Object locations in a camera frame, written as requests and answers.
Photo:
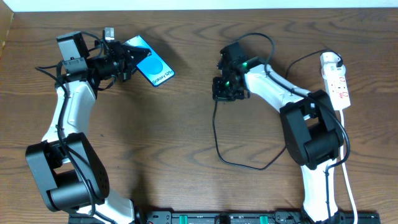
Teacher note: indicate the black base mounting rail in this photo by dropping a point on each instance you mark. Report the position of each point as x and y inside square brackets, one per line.
[281, 216]

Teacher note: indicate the white charger adapter plug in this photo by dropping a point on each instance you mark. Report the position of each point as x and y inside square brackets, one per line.
[332, 65]

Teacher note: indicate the blue screen Galaxy smartphone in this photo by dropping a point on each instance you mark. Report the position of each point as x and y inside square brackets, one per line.
[153, 67]

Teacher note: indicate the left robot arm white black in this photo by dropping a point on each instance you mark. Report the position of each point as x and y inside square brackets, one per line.
[67, 171]

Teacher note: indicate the small silver left camera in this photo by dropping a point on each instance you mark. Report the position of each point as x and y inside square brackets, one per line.
[108, 34]

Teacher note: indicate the white power strip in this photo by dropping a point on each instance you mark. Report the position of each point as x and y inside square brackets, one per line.
[336, 87]

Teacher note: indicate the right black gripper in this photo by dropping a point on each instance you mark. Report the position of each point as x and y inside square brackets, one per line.
[219, 90]

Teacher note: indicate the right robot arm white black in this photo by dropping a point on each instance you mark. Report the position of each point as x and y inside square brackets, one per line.
[313, 134]

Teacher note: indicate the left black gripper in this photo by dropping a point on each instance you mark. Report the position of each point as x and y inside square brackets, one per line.
[125, 62]

